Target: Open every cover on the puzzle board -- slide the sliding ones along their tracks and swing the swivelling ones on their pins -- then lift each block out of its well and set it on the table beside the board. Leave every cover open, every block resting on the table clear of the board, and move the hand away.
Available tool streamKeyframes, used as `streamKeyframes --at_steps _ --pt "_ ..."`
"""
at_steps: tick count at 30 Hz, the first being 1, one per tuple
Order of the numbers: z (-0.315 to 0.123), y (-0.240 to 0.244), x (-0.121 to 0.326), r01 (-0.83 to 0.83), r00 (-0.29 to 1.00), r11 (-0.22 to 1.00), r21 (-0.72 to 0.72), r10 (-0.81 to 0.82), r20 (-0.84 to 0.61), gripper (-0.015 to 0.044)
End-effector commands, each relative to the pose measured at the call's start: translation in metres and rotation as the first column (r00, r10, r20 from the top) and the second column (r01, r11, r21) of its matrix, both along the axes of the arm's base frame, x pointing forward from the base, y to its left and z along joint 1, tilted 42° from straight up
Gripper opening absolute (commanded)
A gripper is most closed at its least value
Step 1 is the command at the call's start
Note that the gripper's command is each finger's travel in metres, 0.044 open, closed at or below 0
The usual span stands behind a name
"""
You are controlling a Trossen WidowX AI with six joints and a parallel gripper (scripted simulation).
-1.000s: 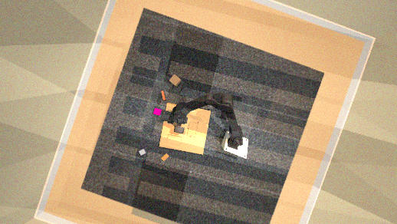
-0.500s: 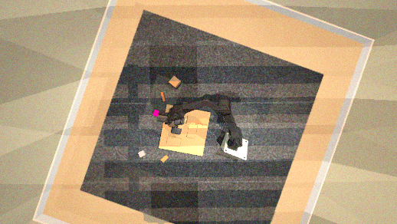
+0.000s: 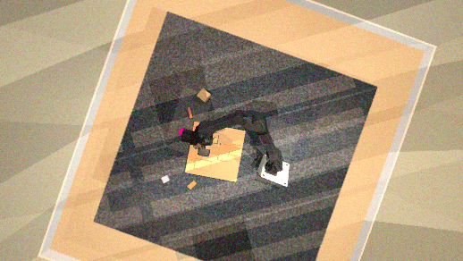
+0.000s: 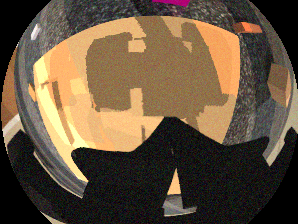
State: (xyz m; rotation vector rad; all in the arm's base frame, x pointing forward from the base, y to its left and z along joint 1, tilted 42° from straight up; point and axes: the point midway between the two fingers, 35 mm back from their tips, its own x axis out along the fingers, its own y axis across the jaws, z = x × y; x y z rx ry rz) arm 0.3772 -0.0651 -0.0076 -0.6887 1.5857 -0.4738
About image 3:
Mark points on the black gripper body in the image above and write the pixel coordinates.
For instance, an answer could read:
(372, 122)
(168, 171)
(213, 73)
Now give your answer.
(203, 151)

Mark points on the tan cube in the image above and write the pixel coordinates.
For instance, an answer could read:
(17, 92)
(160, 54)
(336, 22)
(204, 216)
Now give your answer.
(203, 95)

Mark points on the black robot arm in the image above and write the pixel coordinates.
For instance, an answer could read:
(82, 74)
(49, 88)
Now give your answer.
(207, 128)

